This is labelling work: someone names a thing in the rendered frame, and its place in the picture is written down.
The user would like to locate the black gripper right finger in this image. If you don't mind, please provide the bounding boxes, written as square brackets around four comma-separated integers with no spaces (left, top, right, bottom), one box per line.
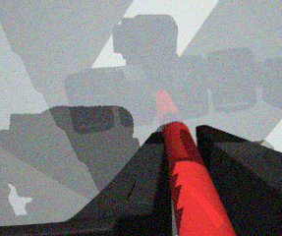
[196,125,282,236]

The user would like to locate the red peg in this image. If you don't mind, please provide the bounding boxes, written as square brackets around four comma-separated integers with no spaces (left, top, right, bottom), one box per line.
[161,121,236,236]

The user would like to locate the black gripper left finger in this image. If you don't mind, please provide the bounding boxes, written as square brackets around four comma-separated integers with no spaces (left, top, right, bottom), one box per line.
[0,131,173,236]

